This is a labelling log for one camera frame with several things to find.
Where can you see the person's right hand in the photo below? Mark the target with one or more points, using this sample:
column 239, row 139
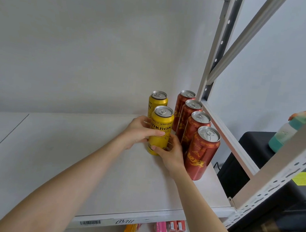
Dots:
column 173, row 156

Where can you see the person's left hand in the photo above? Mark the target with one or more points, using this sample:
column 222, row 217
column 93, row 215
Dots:
column 135, row 130

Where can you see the person's right thumb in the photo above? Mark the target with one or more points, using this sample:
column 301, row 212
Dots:
column 158, row 150

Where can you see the person's left thumb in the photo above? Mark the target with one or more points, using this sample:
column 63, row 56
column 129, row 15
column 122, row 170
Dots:
column 156, row 134

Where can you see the yellow drink can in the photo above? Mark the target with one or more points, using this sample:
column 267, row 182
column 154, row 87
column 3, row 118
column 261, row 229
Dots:
column 164, row 124
column 157, row 102

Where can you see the person's right forearm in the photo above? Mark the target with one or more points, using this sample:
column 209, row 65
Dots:
column 199, row 215

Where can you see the person's left forearm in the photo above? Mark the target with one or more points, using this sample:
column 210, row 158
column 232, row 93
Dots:
column 60, row 189

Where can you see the red drink can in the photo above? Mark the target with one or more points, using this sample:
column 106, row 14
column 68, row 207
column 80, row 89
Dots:
column 187, row 115
column 202, row 155
column 193, row 129
column 181, row 101

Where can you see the red box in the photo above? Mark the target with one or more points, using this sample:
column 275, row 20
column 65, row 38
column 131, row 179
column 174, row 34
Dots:
column 172, row 227
column 181, row 226

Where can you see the pink box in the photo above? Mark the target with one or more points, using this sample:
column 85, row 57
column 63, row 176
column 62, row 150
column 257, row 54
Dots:
column 160, row 231

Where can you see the black cabinet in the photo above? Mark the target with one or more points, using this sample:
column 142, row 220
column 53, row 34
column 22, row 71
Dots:
column 249, row 157

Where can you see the white barcode label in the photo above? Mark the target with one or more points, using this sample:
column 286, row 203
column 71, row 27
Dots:
column 90, row 222

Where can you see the white metal shelving rack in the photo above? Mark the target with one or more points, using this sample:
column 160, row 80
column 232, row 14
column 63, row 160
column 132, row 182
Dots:
column 271, row 181

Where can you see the teal bottle with orange lid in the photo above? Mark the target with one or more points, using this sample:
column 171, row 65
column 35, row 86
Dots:
column 281, row 136

